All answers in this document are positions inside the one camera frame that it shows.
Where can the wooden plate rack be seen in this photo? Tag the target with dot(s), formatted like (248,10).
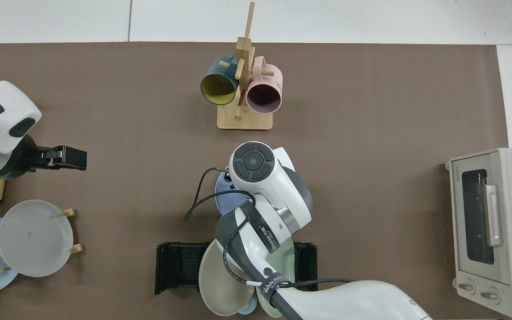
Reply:
(68,212)

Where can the grey plate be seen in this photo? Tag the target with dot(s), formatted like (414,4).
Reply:
(34,240)

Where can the black dish rack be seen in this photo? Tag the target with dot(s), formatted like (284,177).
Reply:
(176,266)

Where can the pale green plate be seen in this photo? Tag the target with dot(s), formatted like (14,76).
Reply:
(286,262)

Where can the beige plate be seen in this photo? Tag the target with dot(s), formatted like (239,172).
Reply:
(220,284)

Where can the wooden cup stand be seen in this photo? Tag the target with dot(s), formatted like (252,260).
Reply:
(245,120)

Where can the pink cup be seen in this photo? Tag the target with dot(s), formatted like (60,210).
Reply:
(262,98)

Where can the dark blue cup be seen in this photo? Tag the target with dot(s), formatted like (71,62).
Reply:
(218,89)

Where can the small blue round thing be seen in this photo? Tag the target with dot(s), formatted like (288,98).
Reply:
(249,309)

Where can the brown table cloth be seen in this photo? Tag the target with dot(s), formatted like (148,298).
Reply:
(371,111)

